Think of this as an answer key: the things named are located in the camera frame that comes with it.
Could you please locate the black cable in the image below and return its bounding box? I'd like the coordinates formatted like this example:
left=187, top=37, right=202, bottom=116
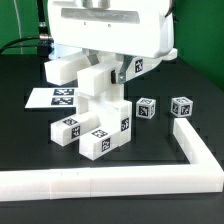
left=0, top=34, right=54, bottom=56

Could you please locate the white tagged cube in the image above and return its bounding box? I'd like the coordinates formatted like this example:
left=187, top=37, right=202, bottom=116
left=136, top=98, right=156, bottom=119
left=171, top=96, right=193, bottom=118

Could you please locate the white U-shaped frame fence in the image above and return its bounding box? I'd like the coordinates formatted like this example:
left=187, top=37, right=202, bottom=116
left=0, top=118, right=224, bottom=202

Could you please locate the white tag sheet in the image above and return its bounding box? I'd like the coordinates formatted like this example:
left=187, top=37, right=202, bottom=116
left=25, top=87, right=76, bottom=109

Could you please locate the white chair seat part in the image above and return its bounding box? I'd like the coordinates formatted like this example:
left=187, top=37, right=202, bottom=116
left=76, top=84, right=132, bottom=147

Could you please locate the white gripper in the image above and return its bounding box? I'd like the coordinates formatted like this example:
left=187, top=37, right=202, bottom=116
left=47, top=0, right=174, bottom=83

